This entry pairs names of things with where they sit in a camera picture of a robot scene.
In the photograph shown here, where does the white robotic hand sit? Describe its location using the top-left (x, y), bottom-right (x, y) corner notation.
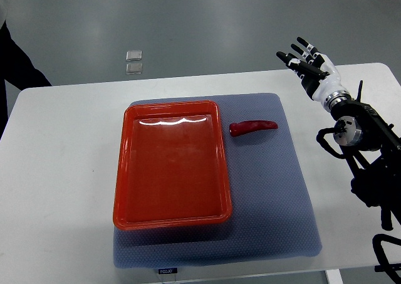
top-left (276, 37), bottom-right (350, 104)

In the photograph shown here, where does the red pepper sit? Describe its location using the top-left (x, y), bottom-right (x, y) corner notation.
top-left (229, 120), bottom-right (278, 137)

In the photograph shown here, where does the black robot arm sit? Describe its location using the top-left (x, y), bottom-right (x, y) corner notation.
top-left (276, 37), bottom-right (400, 232)

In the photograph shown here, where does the red plastic tray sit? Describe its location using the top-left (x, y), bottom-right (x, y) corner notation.
top-left (113, 100), bottom-right (232, 231)

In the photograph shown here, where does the blue-grey textured mat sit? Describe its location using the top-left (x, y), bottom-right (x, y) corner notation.
top-left (113, 93), bottom-right (321, 269)

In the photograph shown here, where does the lower metal floor plate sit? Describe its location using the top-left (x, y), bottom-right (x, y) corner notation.
top-left (126, 63), bottom-right (143, 75)

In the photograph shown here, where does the metal floor plate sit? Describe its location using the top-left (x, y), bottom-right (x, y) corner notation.
top-left (126, 63), bottom-right (143, 75)
top-left (126, 50), bottom-right (142, 61)

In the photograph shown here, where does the upper metal floor plate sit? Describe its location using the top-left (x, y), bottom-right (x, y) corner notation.
top-left (126, 50), bottom-right (142, 61)

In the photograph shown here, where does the person in dark clothing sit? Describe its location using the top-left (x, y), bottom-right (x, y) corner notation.
top-left (1, 22), bottom-right (51, 135)

